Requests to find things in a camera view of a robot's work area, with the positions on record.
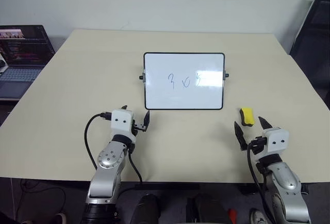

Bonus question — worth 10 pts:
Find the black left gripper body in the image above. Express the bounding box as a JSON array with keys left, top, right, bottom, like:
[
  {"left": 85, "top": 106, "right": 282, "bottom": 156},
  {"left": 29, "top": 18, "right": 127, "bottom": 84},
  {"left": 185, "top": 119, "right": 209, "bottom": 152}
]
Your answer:
[{"left": 131, "top": 119, "right": 148, "bottom": 135}]

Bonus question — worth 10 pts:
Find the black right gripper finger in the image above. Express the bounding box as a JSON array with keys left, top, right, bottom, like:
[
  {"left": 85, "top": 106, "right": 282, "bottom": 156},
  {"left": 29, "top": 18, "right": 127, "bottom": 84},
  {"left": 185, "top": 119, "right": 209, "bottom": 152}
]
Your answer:
[
  {"left": 258, "top": 116, "right": 272, "bottom": 132},
  {"left": 234, "top": 121, "right": 246, "bottom": 152}
]

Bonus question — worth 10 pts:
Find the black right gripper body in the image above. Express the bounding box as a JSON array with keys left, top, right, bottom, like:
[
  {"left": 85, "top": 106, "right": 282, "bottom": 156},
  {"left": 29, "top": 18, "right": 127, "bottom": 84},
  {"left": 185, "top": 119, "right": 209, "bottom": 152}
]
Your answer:
[{"left": 251, "top": 136, "right": 268, "bottom": 155}]

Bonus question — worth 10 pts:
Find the yellow and black eraser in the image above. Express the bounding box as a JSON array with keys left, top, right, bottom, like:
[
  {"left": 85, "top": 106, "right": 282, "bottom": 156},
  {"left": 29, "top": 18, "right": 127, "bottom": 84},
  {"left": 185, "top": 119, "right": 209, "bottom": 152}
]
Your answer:
[{"left": 239, "top": 107, "right": 255, "bottom": 127}]

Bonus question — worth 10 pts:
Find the small black-framed whiteboard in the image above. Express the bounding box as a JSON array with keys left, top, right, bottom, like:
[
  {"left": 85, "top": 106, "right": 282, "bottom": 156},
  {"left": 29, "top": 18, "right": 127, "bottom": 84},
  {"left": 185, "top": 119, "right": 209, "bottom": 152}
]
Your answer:
[{"left": 138, "top": 52, "right": 229, "bottom": 111}]

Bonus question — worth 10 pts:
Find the white shoe with laces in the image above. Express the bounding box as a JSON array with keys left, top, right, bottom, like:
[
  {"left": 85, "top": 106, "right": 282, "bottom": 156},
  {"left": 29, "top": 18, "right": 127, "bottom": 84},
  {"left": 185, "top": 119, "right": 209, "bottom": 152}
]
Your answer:
[{"left": 249, "top": 209, "right": 265, "bottom": 224}]

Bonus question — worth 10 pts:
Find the dark rounded shape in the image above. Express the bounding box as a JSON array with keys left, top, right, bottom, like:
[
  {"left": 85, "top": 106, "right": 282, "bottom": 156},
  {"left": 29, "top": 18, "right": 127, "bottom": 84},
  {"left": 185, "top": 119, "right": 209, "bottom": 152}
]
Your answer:
[
  {"left": 186, "top": 193, "right": 233, "bottom": 224},
  {"left": 128, "top": 193, "right": 160, "bottom": 224}
]

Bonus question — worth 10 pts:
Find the open grey laptop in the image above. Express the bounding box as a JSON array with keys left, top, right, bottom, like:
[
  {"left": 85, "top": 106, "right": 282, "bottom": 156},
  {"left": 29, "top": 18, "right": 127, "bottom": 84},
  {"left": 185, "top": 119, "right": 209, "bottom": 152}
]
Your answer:
[{"left": 0, "top": 24, "right": 56, "bottom": 100}]

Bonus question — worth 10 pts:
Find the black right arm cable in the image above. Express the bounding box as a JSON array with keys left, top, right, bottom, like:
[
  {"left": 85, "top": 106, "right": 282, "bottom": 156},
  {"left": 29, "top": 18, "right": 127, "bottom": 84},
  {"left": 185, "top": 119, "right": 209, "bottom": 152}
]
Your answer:
[{"left": 246, "top": 141, "right": 278, "bottom": 224}]

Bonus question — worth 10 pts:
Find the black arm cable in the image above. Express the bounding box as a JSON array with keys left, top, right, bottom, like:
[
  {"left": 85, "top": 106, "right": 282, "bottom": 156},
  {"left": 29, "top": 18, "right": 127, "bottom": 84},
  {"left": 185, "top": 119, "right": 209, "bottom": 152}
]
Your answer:
[
  {"left": 84, "top": 110, "right": 143, "bottom": 185},
  {"left": 246, "top": 141, "right": 278, "bottom": 224}
]

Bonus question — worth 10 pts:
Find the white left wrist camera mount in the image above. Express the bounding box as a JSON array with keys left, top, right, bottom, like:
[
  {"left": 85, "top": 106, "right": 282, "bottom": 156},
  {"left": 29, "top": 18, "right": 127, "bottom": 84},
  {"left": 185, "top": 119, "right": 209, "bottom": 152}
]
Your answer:
[{"left": 110, "top": 108, "right": 137, "bottom": 143}]

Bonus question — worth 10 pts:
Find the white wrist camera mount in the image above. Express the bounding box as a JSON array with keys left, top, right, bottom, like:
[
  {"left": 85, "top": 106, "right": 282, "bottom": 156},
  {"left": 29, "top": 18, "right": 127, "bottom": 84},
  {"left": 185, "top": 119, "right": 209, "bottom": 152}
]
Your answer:
[
  {"left": 262, "top": 126, "right": 290, "bottom": 158},
  {"left": 110, "top": 108, "right": 137, "bottom": 143}
]

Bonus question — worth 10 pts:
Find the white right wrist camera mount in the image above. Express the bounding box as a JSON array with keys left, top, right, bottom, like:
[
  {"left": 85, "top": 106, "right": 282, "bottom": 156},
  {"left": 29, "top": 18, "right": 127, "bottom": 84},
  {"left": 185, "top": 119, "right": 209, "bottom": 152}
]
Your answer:
[{"left": 262, "top": 126, "right": 290, "bottom": 158}]

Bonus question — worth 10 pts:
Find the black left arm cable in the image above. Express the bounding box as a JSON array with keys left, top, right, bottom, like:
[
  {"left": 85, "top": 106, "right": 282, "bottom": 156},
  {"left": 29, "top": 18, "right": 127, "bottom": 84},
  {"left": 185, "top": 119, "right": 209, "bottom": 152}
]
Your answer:
[{"left": 84, "top": 110, "right": 143, "bottom": 185}]

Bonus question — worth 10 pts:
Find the black floor cable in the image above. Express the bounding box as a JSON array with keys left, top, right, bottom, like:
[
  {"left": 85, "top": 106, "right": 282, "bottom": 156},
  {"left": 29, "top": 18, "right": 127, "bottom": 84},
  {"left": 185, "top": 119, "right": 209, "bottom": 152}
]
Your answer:
[{"left": 10, "top": 179, "right": 67, "bottom": 217}]

